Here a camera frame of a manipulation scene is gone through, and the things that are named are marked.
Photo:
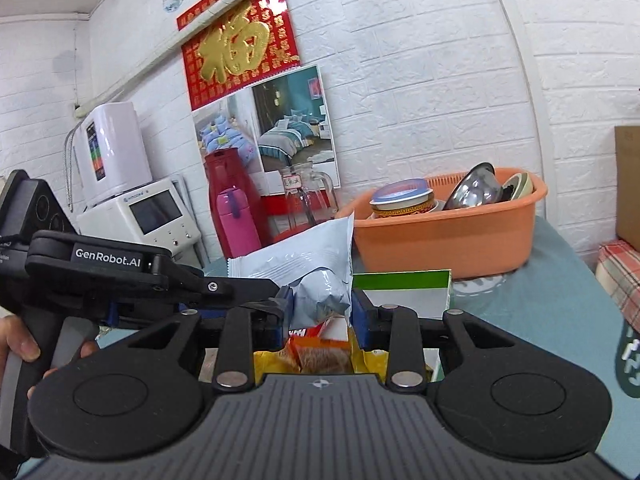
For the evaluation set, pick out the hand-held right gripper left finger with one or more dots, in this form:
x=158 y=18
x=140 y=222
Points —
x=235 y=350

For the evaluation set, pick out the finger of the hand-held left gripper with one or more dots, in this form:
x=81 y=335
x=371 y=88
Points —
x=220 y=288
x=140 y=312

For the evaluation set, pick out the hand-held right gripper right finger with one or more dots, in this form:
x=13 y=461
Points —
x=361 y=317

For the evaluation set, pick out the yellow snack packet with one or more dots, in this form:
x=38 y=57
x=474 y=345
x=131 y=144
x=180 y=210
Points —
x=372 y=360

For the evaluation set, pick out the green cardboard box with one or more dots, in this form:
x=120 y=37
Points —
x=400 y=287

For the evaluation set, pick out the white snack packet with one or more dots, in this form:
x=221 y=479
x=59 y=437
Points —
x=300 y=260

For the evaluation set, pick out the person's left hand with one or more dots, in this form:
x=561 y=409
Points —
x=20 y=345

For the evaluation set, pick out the pink thermos bottle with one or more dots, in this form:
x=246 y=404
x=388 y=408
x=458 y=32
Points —
x=237 y=225

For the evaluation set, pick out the red plastic bowl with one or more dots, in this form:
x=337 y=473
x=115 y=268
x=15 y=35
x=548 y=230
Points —
x=287 y=235

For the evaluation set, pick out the white appliance with screen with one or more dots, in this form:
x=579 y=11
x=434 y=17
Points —
x=150 y=220

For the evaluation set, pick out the red thermos jug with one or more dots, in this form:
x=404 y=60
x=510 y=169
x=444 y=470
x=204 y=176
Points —
x=235 y=175

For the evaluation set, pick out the orange plastic basin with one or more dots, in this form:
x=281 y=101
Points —
x=450 y=240

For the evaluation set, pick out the white water purifier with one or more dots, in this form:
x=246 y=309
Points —
x=117 y=150

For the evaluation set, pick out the glass pitcher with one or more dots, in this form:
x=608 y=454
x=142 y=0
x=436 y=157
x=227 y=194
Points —
x=305 y=195

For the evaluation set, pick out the blue-lidded container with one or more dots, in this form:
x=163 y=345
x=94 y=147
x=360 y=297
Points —
x=402 y=197

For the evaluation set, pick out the teal printed tablecloth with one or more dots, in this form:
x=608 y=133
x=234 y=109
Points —
x=525 y=300

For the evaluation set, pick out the metal bowl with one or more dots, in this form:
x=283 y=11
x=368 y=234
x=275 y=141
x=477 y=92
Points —
x=472 y=187

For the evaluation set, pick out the ceramic bowl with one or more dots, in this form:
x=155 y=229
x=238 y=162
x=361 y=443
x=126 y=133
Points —
x=520 y=186

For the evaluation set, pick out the plaid blanket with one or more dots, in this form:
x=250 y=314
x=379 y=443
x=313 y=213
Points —
x=622 y=280

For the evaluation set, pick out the large cardboard box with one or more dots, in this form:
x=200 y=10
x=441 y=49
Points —
x=629 y=185

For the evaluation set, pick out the white wall conduit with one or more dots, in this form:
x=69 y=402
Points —
x=125 y=80

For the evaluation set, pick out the wall calendar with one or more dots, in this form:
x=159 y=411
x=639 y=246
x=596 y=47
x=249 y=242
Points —
x=240 y=50

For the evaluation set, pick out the white wall pipe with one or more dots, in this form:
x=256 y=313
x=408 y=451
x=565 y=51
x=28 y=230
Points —
x=522 y=60

